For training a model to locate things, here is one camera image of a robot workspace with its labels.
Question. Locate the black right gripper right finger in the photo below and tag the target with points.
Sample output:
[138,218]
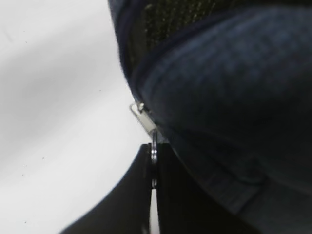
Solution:
[184,207]

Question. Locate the dark blue lunch bag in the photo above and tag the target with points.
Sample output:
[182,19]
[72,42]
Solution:
[228,84]

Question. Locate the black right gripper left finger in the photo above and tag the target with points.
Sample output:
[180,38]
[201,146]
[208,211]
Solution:
[126,209]

